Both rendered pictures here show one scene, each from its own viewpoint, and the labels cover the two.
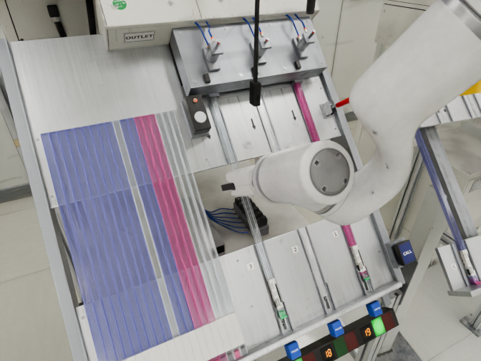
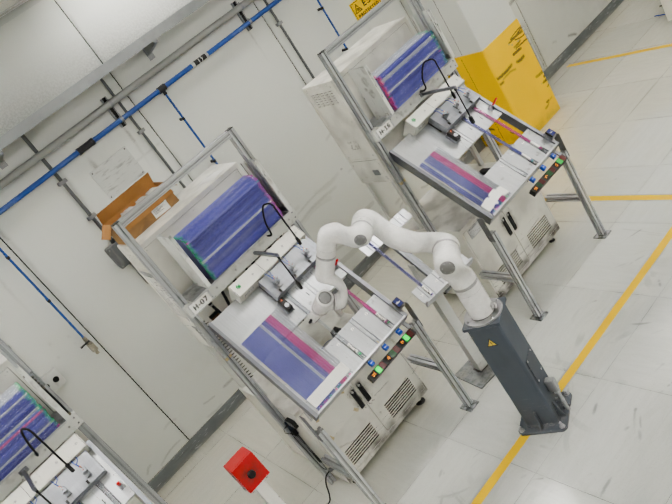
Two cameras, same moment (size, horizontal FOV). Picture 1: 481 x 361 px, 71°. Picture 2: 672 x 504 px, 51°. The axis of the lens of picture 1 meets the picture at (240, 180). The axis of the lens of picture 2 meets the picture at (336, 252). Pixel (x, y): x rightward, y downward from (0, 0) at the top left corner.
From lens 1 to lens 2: 284 cm
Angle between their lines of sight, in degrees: 11
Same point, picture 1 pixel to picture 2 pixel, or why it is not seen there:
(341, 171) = (327, 295)
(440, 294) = (517, 311)
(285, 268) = (352, 337)
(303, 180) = (319, 303)
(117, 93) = (254, 315)
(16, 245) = (215, 481)
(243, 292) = (340, 354)
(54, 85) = (233, 326)
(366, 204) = (342, 298)
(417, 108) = (327, 275)
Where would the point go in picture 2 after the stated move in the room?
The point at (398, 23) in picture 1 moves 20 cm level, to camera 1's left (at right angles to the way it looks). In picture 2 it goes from (364, 170) to (338, 188)
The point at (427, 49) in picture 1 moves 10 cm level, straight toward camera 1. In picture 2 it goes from (319, 266) to (314, 279)
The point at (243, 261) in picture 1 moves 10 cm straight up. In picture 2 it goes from (334, 344) to (323, 329)
